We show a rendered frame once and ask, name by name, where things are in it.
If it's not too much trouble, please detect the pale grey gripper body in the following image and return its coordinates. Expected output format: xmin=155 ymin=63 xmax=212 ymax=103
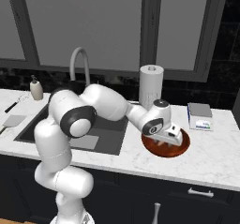
xmin=154 ymin=129 xmax=185 ymax=147

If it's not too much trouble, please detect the brown round bowl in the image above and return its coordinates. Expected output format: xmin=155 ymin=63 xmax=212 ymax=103
xmin=141 ymin=127 xmax=191 ymax=158

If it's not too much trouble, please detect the dark kitchen sink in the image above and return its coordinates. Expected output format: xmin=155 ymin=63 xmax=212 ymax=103
xmin=13 ymin=100 xmax=130 ymax=157

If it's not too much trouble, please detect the dark cupboard door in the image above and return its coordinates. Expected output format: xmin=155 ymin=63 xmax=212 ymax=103
xmin=123 ymin=199 xmax=240 ymax=224

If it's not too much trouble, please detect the white kitchen scale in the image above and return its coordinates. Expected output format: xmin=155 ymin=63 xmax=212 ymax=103
xmin=187 ymin=102 xmax=215 ymax=132

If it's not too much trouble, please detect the dark drawer front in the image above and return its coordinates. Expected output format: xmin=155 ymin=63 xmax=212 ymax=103
xmin=117 ymin=172 xmax=240 ymax=213

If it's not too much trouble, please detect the white paper towel roll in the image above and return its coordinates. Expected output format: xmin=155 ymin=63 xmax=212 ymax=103
xmin=139 ymin=64 xmax=165 ymax=111

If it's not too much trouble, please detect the grey curved tap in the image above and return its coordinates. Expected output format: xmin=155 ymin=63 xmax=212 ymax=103
xmin=68 ymin=46 xmax=92 ymax=87

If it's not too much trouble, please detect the grey framed window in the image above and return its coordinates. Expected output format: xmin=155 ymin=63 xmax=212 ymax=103
xmin=0 ymin=0 xmax=231 ymax=83

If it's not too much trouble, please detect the beige soap dispenser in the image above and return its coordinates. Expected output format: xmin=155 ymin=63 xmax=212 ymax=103
xmin=29 ymin=74 xmax=45 ymax=102

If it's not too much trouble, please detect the grey spatula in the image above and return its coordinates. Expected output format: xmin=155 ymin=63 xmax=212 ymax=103
xmin=0 ymin=114 xmax=28 ymax=135

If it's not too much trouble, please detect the silver drawer handle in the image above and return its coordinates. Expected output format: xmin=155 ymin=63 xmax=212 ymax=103
xmin=187 ymin=187 xmax=216 ymax=199

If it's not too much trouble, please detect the silver cupboard door handle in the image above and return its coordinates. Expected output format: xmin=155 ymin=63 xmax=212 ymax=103
xmin=151 ymin=202 xmax=161 ymax=224

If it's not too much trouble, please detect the whisk with black handle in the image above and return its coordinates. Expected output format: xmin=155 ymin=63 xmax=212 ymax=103
xmin=4 ymin=93 xmax=31 ymax=114

